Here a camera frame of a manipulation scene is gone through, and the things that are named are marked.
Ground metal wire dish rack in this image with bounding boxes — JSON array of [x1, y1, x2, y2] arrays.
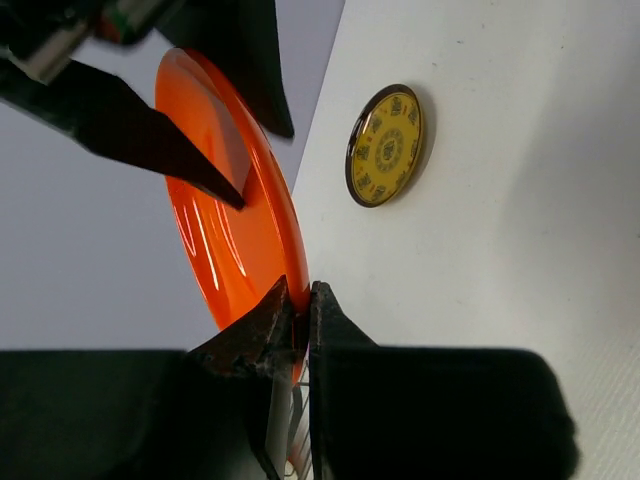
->
[[285, 381, 314, 480]]

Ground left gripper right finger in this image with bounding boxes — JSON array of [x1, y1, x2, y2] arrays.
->
[[308, 281, 377, 479]]

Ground yellow patterned plate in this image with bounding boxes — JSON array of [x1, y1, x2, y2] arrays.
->
[[345, 84, 427, 208]]

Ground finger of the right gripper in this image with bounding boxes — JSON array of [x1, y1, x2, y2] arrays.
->
[[159, 0, 295, 139]]

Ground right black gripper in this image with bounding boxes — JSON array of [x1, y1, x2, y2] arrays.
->
[[1, 1, 245, 210]]

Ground orange plate front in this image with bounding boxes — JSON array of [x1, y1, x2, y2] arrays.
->
[[152, 46, 312, 333]]

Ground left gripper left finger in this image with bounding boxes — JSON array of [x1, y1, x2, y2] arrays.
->
[[186, 278, 295, 479]]

